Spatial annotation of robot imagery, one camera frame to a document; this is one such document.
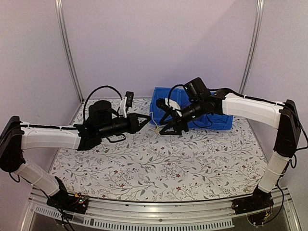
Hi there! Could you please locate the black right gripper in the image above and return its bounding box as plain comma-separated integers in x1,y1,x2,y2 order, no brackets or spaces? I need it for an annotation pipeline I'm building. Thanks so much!
159,99,205,136

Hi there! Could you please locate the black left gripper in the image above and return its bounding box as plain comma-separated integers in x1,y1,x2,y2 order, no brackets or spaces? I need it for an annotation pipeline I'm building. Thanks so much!
98,113,151,140

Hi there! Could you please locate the yellow cable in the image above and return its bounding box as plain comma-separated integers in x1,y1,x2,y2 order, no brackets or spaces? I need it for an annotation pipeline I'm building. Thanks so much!
150,112,167,135

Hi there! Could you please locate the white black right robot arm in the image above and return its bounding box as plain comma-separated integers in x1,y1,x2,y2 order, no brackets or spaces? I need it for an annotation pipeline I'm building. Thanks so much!
156,77,302,210

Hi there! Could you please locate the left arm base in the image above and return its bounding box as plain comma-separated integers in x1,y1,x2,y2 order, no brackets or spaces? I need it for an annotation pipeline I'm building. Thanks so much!
47,192,89,214

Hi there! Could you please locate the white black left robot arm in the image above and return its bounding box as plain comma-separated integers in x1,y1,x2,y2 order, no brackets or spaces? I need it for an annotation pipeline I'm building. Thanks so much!
0,100,151,209

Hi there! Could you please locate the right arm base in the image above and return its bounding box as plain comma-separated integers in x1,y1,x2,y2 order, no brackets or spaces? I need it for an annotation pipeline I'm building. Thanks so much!
231,186,274,226

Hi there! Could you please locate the floral patterned tablecloth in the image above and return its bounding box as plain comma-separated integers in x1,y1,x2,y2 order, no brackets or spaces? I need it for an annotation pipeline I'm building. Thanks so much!
51,97,271,203

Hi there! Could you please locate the blue three-compartment plastic bin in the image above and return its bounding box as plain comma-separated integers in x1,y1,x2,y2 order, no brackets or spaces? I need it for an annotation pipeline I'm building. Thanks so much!
150,87,233,130

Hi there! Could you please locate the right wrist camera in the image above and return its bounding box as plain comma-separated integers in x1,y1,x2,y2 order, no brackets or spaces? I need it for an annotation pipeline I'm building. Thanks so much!
156,98,182,116

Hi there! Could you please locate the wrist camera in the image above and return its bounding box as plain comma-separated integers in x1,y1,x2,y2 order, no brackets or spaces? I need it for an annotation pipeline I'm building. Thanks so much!
118,91,134,118
156,98,182,116

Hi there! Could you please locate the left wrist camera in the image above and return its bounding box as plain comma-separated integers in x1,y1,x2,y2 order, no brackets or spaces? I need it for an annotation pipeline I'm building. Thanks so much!
118,91,134,118

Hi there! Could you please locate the black sleeved left arm cable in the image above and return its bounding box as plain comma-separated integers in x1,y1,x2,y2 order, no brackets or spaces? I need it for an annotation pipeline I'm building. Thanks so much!
83,85,123,126

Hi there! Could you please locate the aluminium frame post right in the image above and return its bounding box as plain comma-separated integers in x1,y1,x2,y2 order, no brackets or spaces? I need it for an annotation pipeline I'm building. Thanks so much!
239,0,265,94

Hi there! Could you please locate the aluminium frame post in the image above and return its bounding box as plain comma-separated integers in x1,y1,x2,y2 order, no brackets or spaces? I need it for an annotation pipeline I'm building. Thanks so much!
54,0,84,102
239,0,265,94

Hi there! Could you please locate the aluminium front rail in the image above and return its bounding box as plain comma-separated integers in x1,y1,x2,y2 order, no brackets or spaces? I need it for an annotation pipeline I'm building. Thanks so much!
21,187,302,231

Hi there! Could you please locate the aluminium frame post left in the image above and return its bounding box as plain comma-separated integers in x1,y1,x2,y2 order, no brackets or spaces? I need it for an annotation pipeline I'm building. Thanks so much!
54,0,84,102

